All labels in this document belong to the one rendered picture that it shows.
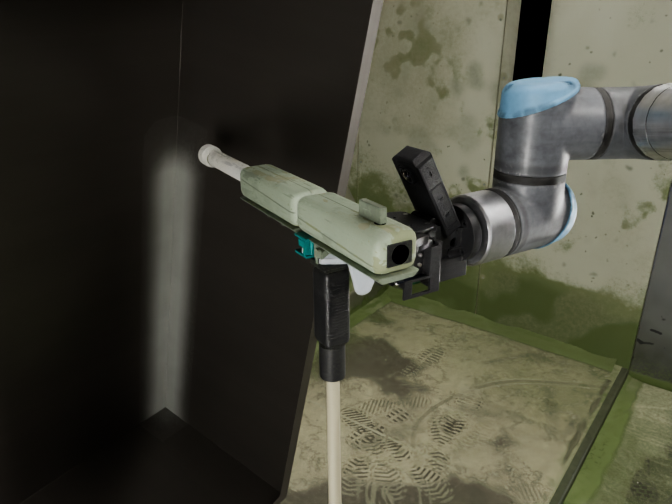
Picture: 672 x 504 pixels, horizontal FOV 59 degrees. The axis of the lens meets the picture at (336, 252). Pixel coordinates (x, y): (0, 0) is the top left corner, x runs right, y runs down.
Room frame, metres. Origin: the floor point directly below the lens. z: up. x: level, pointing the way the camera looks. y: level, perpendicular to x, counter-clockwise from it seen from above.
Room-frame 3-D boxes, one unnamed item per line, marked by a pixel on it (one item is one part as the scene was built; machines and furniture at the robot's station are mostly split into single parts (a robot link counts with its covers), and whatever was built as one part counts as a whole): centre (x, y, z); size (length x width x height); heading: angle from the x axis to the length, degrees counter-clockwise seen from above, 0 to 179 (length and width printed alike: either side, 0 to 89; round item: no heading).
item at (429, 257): (0.66, -0.10, 1.10); 0.12 x 0.08 x 0.09; 122
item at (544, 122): (0.75, -0.26, 1.22); 0.12 x 0.09 x 0.12; 96
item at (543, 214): (0.75, -0.25, 1.11); 0.12 x 0.09 x 0.10; 122
